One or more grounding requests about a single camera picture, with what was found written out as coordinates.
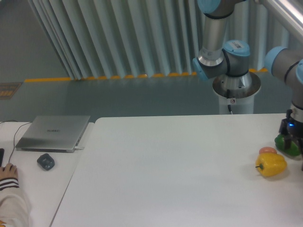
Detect small orange red pepper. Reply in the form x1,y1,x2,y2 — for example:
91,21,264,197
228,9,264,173
258,147,277,154

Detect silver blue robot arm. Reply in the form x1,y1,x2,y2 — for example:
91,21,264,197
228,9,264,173
193,0,303,153

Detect black phone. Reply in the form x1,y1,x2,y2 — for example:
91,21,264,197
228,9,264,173
0,148,5,166

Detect person's hand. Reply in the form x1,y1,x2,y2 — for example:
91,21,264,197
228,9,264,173
0,163,18,185

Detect cream sleeved forearm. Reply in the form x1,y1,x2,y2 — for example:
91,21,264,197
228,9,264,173
0,177,29,227

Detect white corrugated partition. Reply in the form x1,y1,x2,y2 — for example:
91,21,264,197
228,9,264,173
28,0,303,79

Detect silver closed laptop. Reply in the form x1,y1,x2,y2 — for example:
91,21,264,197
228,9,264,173
16,115,90,153

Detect black laptop cable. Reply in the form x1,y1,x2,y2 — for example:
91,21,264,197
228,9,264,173
0,120,33,165

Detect green bell pepper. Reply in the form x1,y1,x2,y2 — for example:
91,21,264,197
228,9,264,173
275,134,303,157

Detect dark grey earbuds case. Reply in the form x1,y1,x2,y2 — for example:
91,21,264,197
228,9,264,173
37,153,55,171

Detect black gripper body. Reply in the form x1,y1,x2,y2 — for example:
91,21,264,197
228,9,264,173
285,108,303,151

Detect yellow bell pepper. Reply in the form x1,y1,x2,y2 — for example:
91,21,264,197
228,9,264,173
255,153,287,177

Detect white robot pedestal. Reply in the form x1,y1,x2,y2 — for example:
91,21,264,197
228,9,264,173
213,72,261,114

